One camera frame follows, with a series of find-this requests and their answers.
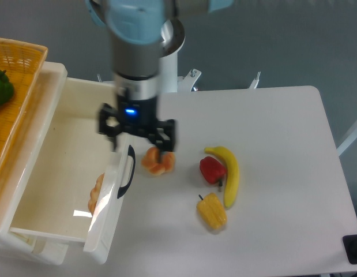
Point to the dark blue drawer handle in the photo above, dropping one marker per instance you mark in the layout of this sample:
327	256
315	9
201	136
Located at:
128	172

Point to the upper white drawer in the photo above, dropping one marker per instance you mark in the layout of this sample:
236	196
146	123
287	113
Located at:
54	205

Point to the ring shaped glazed donut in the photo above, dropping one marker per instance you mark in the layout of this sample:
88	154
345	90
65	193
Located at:
94	194

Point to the orange wicker basket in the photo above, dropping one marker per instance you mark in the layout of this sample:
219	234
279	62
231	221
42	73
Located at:
22	62

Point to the black device at table corner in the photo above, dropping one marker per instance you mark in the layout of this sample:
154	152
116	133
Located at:
350	246

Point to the yellow banana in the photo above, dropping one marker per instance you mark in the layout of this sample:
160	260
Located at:
233	172

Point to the green bell pepper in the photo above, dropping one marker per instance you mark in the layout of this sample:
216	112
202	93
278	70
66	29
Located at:
6	88

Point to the yellow bell pepper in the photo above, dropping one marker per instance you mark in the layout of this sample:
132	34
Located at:
212	211

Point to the red bell pepper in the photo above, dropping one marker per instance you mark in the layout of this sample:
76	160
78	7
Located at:
212	171

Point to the white drawer cabinet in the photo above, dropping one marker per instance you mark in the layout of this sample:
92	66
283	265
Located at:
20	163

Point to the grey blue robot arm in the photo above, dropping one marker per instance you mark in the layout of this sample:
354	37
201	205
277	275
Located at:
134	29

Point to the round knotted bun donut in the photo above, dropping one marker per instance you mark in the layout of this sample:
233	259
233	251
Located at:
156	164

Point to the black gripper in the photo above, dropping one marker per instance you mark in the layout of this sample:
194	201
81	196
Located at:
138	118

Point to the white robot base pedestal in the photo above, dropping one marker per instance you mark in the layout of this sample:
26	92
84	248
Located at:
172	40

